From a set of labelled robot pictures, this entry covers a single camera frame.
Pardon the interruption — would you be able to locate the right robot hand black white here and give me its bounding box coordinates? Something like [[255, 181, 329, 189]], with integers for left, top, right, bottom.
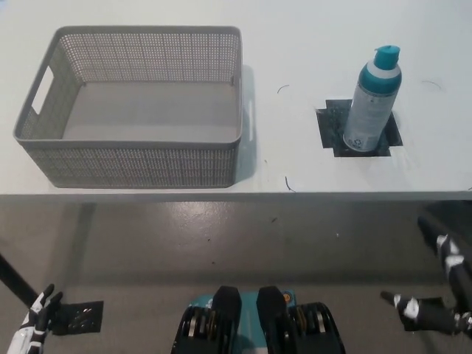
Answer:
[[381, 215, 472, 336]]

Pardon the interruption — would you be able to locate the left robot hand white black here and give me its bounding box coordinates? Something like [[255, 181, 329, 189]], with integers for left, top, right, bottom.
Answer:
[[0, 283, 63, 354]]

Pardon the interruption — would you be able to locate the black tape patch on table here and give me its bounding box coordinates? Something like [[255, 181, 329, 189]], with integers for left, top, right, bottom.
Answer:
[[316, 98, 403, 159]]

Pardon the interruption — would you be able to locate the black tape patch on floor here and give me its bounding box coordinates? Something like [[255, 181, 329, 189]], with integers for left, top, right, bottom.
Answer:
[[49, 300, 105, 336]]

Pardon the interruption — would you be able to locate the teal and white spray can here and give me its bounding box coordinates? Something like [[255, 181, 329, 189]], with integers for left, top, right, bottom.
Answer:
[[342, 44, 403, 152]]

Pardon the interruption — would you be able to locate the grey perforated plastic basket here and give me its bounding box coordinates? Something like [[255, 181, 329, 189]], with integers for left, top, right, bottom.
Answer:
[[13, 25, 255, 190]]

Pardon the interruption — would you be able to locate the black table leg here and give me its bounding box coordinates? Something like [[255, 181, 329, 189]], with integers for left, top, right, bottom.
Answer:
[[0, 252, 38, 308]]

